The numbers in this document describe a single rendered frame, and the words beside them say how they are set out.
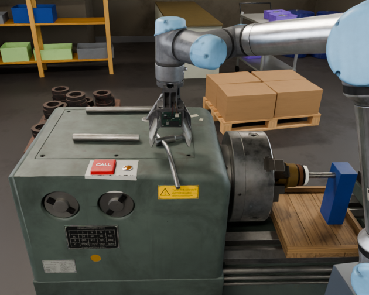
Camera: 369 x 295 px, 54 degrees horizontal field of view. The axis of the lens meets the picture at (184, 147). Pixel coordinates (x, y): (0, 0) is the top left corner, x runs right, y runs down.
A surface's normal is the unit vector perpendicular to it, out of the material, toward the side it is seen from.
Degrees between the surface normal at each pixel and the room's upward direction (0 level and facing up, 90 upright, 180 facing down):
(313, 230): 0
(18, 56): 90
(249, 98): 90
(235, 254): 26
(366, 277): 97
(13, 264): 0
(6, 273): 0
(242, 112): 90
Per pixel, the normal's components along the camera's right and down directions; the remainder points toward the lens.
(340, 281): -0.99, 0.06
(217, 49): 0.69, 0.36
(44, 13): 0.15, 0.48
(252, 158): 0.04, -0.40
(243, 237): 0.02, -0.87
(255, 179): 0.04, 0.02
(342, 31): -0.72, 0.22
